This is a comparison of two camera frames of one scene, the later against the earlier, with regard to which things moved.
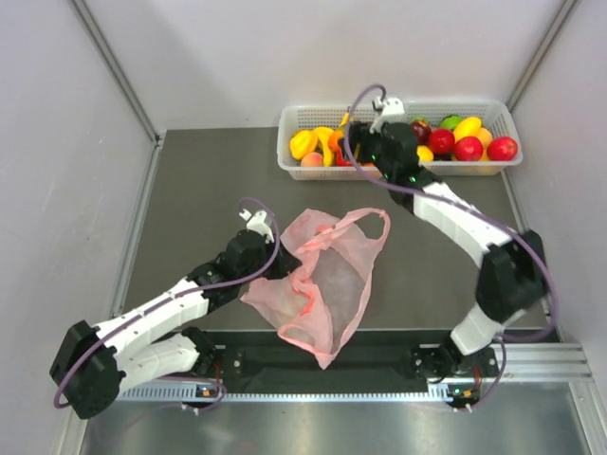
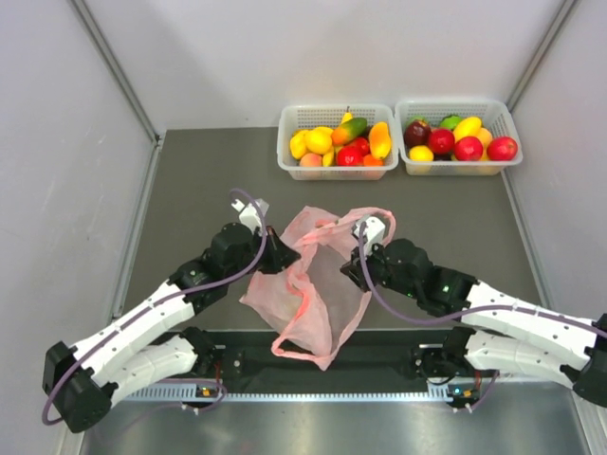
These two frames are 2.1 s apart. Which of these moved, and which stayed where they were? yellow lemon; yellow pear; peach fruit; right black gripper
Moved: right black gripper
Stayed: yellow pear; peach fruit; yellow lemon
